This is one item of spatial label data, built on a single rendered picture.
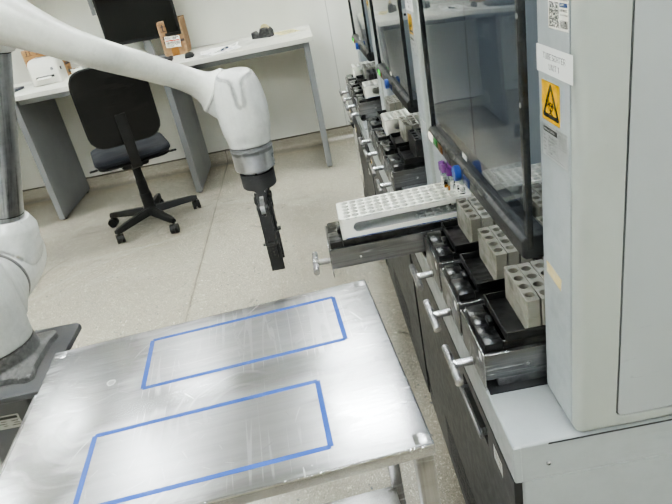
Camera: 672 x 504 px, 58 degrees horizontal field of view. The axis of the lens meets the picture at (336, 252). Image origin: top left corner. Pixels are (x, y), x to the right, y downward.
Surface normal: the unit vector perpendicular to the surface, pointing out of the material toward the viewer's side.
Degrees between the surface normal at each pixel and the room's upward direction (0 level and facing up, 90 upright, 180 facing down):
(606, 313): 90
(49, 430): 0
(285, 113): 90
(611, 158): 90
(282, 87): 90
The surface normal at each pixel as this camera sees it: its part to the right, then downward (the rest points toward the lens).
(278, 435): -0.18, -0.87
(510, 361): 0.07, 0.44
